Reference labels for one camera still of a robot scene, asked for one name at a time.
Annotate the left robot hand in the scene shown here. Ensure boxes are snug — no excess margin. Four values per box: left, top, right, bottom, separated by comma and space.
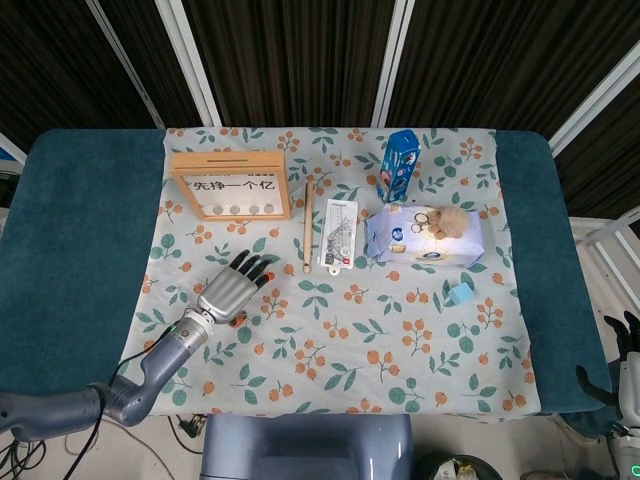
197, 249, 275, 326

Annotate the wooden stick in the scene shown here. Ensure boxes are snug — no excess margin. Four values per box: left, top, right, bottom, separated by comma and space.
302, 181, 316, 275

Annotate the blue-grey robot torso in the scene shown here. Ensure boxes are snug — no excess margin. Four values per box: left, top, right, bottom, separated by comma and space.
199, 413, 416, 480

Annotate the clear pouch with cat card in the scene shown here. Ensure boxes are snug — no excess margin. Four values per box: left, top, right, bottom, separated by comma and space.
316, 198, 360, 278

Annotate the teal table cover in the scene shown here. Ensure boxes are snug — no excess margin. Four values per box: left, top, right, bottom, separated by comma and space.
0, 128, 616, 436

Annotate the beige plush keychain toy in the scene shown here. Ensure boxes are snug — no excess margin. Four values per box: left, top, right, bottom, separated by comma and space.
428, 205, 472, 241

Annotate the wide white partition post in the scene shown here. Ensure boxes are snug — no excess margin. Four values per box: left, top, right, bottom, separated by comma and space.
371, 0, 417, 128
153, 0, 222, 127
547, 47, 640, 157

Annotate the white metal rack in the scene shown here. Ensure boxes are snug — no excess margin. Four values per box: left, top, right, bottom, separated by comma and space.
568, 208, 640, 301

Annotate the white and blue equipment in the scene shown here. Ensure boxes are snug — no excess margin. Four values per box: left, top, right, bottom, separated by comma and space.
0, 131, 29, 211

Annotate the wooden frame money box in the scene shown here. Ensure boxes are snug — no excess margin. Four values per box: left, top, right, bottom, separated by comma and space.
170, 151, 292, 222

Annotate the black power plug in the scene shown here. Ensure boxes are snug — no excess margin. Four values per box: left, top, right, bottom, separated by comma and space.
177, 415, 207, 442

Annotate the floor cable bundle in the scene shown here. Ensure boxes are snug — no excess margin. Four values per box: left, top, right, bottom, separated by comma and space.
0, 414, 141, 480

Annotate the light blue foam cube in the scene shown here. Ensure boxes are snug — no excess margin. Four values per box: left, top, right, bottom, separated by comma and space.
448, 282, 475, 307

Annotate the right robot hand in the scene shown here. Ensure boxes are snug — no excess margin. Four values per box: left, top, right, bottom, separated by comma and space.
574, 309, 640, 422

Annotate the white tissue pack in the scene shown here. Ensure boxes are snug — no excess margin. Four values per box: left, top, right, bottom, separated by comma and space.
363, 202, 487, 266

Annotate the floral tablecloth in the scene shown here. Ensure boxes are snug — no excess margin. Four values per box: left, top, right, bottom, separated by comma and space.
108, 126, 544, 418

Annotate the blue Oreo cookie box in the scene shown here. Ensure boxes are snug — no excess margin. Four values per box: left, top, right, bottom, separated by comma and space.
375, 128, 423, 203

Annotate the thin white partition post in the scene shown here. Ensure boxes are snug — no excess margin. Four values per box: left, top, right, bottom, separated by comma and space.
83, 0, 167, 130

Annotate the black waste bin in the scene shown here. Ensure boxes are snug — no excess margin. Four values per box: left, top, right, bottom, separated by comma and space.
424, 452, 502, 480

